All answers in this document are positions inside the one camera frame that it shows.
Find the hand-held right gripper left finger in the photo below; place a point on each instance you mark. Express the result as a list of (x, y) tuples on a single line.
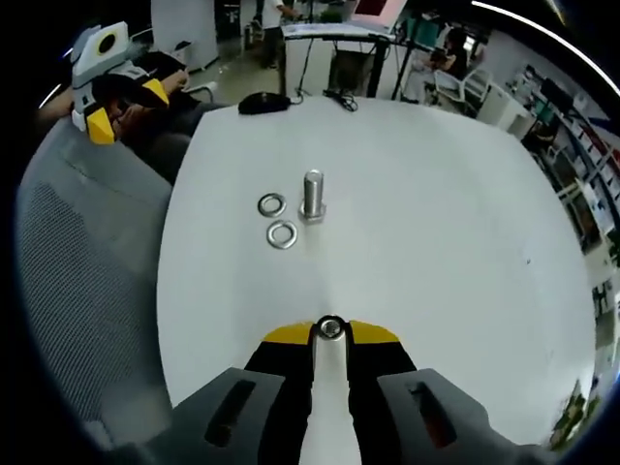
[(281, 387)]

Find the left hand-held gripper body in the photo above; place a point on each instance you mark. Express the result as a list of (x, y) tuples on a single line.
[(104, 58)]

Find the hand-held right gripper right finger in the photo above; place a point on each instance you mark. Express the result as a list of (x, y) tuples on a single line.
[(382, 387)]

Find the large steel washer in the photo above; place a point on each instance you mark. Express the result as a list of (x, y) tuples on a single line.
[(282, 235), (271, 205)]

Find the large threaded stud bolt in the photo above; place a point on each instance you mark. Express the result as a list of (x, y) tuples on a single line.
[(314, 196)]

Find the person's dark clothing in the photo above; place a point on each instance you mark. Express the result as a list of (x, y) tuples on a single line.
[(184, 121)]

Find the black computer mouse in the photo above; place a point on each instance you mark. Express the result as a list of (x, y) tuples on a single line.
[(264, 102)]

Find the grey mesh office chair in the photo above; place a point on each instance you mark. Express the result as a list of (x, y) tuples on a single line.
[(87, 290)]

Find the white standing desk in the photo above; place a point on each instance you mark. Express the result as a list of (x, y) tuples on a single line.
[(334, 34)]

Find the computer monitor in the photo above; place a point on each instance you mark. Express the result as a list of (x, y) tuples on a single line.
[(380, 9)]

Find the white cabinet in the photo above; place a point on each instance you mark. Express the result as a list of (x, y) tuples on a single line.
[(506, 109)]

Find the white office chair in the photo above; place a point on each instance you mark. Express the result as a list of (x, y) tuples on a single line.
[(465, 84)]

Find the storage shelf with white bins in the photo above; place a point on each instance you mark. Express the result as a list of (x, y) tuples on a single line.
[(586, 131)]

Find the curved ceiling light strip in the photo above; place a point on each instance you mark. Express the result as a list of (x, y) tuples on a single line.
[(557, 34)]

